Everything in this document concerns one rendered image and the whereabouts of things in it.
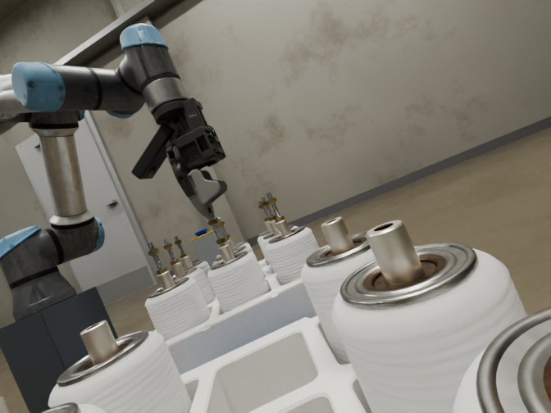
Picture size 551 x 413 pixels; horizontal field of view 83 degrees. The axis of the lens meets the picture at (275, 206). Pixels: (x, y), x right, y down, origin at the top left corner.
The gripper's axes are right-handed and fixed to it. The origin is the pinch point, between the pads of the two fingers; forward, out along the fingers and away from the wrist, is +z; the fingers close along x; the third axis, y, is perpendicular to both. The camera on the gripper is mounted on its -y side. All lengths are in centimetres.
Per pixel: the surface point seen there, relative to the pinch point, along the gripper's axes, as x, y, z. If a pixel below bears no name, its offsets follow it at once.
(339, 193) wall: 244, 33, 20
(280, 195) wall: 249, -20, -1
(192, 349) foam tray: -10.4, -6.9, 19.4
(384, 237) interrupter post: -37.9, 23.8, 7.2
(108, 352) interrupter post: -31.6, -0.7, 9.5
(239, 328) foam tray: -8.0, 0.8, 19.6
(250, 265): -2.3, 4.8, 11.8
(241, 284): -4.3, 2.6, 13.9
